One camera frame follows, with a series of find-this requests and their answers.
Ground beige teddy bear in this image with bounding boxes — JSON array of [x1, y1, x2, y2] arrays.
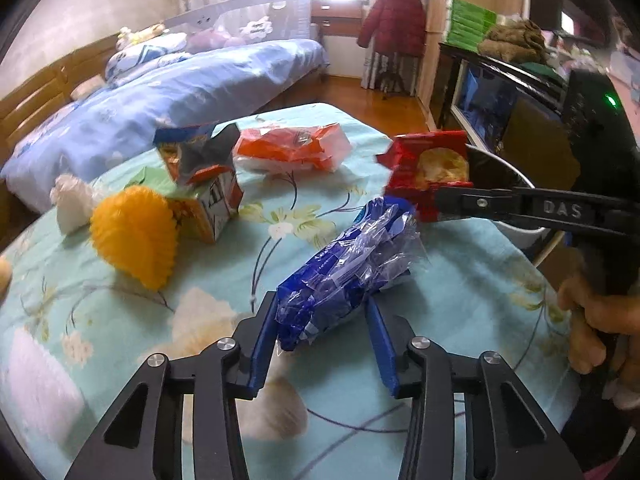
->
[[0, 257, 13, 297]]

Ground white foam fruit net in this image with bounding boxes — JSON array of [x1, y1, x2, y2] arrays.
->
[[6, 328, 85, 444]]

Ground white paper ball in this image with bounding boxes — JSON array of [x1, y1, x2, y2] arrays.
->
[[50, 174, 104, 235]]

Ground wooden headboard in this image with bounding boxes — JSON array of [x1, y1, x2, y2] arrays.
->
[[0, 34, 118, 164]]

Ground brown folded blanket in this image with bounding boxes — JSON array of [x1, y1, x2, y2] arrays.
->
[[477, 20, 548, 64]]

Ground purple plush toy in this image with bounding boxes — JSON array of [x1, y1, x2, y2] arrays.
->
[[186, 28, 246, 54]]

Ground right hand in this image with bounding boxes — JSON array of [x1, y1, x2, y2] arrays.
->
[[558, 273, 639, 411]]

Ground black trash bin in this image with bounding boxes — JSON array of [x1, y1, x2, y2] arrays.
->
[[466, 144, 564, 268]]

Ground blue clear plastic wrapper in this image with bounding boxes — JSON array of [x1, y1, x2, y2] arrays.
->
[[276, 196, 425, 351]]

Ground orange green drink carton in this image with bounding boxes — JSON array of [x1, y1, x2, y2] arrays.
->
[[128, 122, 243, 244]]

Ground yellow foam fruit net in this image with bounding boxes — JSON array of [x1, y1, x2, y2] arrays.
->
[[90, 185, 178, 292]]

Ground blue white pillow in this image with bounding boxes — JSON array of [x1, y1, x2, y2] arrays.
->
[[104, 32, 190, 84]]

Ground stack of green boxes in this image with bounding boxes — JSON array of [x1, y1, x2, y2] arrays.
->
[[442, 0, 497, 52]]

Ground black tv cabinet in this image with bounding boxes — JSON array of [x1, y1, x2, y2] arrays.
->
[[437, 41, 582, 191]]

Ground dark red jacket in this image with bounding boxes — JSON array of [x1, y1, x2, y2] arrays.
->
[[357, 0, 426, 58]]

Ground orange plastic snack bag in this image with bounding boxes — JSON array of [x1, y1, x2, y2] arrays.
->
[[233, 122, 352, 174]]

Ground white mesh bed rail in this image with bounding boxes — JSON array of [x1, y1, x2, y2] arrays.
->
[[164, 0, 312, 44]]

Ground red chip bag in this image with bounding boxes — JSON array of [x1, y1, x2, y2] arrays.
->
[[376, 130, 473, 222]]

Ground small yellow plush toy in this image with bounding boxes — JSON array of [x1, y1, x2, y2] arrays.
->
[[116, 23, 166, 51]]

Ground blue bed quilt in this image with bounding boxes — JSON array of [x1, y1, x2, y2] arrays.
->
[[1, 39, 329, 214]]

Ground wooden window desk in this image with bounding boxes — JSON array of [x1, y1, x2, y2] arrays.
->
[[311, 0, 364, 38]]

